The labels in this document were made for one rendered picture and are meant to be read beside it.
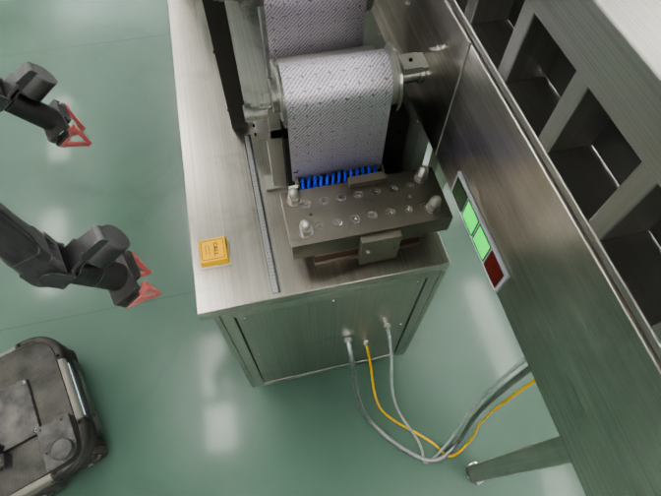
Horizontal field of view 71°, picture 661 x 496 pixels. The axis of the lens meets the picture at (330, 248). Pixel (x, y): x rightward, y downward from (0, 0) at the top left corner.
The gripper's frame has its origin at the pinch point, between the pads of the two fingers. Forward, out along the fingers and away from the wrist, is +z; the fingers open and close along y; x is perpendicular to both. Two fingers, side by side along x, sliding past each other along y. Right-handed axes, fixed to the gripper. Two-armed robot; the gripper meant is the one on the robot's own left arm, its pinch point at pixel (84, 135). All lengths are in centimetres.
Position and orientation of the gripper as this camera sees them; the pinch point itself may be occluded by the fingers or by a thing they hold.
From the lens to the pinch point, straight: 141.7
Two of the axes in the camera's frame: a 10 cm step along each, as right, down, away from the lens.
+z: 4.1, 2.1, 8.9
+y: -5.2, -7.5, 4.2
